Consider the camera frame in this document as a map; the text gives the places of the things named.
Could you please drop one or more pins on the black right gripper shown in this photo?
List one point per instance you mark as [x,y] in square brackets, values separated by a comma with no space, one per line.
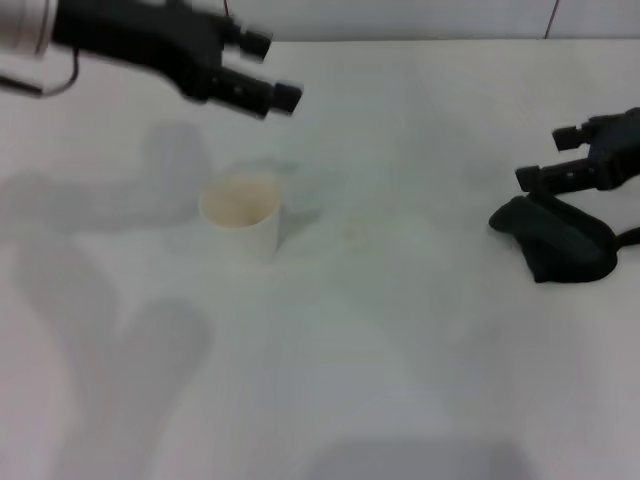
[620,150]

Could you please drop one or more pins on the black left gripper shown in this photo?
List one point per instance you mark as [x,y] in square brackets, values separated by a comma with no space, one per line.
[145,45]

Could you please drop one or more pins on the dark blue rag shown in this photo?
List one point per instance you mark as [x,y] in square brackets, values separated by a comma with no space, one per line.
[560,240]

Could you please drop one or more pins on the white paper cup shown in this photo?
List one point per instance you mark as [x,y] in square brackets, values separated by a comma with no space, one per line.
[245,215]

